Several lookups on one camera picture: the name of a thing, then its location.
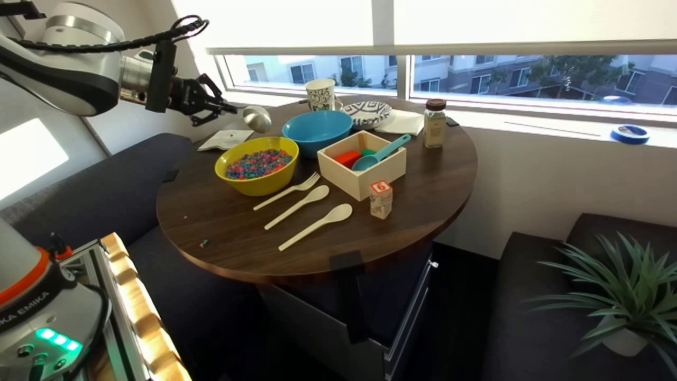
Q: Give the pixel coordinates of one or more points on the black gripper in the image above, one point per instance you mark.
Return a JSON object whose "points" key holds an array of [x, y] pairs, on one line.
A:
{"points": [[188, 96]]}

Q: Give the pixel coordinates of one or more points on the silver ladle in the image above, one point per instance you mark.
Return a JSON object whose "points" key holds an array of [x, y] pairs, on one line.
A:
{"points": [[253, 116]]}

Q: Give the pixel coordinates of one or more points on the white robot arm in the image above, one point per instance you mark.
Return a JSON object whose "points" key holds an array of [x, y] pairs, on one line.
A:
{"points": [[83, 64]]}

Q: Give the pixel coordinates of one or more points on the yellow bowl with beads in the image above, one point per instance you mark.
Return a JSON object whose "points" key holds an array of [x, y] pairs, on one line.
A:
{"points": [[260, 166]]}

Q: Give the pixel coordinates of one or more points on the blue bowl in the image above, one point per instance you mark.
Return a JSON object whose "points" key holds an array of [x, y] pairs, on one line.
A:
{"points": [[317, 129]]}

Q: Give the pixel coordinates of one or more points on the teal scoop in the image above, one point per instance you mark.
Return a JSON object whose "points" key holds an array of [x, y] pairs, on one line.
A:
{"points": [[371, 159]]}

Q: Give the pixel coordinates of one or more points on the white paper napkin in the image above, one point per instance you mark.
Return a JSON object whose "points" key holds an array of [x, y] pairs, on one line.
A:
{"points": [[226, 137]]}

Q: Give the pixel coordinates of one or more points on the patterned paper cup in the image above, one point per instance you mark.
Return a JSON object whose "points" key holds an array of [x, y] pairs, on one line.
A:
{"points": [[320, 94]]}

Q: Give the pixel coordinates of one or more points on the cream plastic fork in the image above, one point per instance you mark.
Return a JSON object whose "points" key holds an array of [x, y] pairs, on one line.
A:
{"points": [[304, 185]]}

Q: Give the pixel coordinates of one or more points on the round wooden table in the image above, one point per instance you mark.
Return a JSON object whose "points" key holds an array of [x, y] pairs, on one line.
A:
{"points": [[237, 237]]}

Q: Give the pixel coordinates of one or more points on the cream plastic spoon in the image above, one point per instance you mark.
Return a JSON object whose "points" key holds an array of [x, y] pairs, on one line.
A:
{"points": [[313, 194], [336, 215]]}

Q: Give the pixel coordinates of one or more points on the orange cup in box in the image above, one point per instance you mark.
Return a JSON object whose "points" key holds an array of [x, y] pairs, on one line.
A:
{"points": [[348, 157]]}

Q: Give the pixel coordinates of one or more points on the wooden box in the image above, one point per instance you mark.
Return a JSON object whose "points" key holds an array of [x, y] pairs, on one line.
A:
{"points": [[358, 182]]}

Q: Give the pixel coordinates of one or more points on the white cloth on table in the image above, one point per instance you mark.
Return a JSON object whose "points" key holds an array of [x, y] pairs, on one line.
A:
{"points": [[401, 120]]}

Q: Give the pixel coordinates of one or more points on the small wooden block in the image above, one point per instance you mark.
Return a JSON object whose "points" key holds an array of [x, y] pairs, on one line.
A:
{"points": [[381, 199]]}

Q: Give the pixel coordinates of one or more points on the glass jar with lid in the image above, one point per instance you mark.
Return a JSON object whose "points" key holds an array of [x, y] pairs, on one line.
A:
{"points": [[435, 124]]}

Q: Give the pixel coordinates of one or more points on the dark grey sofa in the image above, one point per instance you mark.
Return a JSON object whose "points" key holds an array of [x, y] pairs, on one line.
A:
{"points": [[206, 315]]}

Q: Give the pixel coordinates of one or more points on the wooden slatted rack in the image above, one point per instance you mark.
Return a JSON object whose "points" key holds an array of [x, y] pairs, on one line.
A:
{"points": [[134, 335]]}

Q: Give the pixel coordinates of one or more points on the grey cabinet under table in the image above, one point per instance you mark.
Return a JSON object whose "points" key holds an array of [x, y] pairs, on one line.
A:
{"points": [[359, 320]]}

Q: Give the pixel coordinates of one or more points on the dark ottoman seat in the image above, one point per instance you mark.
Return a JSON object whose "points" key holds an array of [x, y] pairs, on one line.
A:
{"points": [[537, 345]]}

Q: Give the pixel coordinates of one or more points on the blue tape roll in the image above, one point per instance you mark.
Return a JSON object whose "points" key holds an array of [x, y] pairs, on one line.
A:
{"points": [[631, 134]]}

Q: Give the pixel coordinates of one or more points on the green potted plant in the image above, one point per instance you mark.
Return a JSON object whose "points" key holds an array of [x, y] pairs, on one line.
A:
{"points": [[627, 289]]}

